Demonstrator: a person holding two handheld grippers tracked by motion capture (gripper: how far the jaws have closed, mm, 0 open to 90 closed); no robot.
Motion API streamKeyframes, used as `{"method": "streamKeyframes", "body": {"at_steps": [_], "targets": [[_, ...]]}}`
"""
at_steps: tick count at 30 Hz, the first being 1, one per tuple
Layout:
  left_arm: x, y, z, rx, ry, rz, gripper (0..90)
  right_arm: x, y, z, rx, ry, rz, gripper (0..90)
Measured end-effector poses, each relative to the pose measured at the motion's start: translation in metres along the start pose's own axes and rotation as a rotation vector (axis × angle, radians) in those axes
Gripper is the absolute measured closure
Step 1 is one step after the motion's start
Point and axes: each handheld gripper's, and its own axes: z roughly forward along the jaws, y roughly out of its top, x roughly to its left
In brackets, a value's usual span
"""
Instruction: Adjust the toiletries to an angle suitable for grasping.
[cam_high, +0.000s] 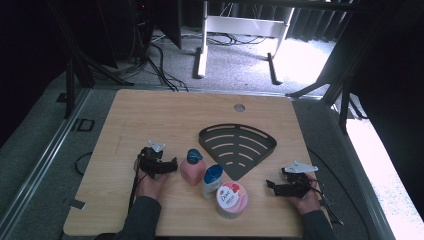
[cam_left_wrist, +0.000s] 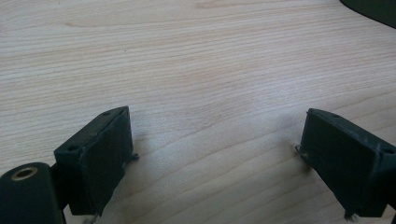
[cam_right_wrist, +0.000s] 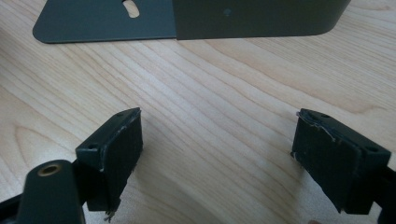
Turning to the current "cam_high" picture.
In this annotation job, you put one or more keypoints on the aluminium rail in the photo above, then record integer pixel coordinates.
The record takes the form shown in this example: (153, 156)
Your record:
(363, 173)
(43, 156)

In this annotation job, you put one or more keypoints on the black metal stand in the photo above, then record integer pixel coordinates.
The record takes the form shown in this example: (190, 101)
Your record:
(78, 63)
(343, 83)

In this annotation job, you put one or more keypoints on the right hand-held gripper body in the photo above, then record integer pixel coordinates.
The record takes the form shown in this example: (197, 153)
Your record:
(298, 186)

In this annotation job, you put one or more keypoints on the grey tape strip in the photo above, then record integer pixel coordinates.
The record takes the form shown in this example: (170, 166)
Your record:
(75, 203)

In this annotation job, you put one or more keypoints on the person's right hand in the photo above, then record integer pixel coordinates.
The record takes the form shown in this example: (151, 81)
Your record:
(310, 203)

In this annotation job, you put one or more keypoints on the white bottle with blue cap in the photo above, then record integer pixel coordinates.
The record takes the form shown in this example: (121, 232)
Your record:
(212, 181)

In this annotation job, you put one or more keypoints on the black slotted corner shelf rack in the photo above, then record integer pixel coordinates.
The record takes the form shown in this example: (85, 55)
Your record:
(238, 146)

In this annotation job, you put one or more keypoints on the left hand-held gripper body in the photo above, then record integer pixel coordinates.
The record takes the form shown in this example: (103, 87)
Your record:
(150, 165)

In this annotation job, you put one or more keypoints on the pink jar with white lid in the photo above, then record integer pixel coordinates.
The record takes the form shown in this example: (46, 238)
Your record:
(230, 200)

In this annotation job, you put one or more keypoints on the dark computer tower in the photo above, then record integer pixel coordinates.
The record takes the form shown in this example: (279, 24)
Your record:
(133, 30)

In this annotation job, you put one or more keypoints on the white desk frame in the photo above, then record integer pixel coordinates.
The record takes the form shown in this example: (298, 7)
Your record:
(245, 26)

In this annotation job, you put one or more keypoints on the pink bottle with blue cap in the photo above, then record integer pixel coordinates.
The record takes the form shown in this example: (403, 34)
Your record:
(192, 171)

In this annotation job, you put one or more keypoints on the person's left hand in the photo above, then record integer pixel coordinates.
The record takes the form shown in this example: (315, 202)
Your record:
(148, 186)

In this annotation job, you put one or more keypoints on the dark curtain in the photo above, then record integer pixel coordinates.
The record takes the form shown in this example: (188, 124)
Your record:
(313, 23)

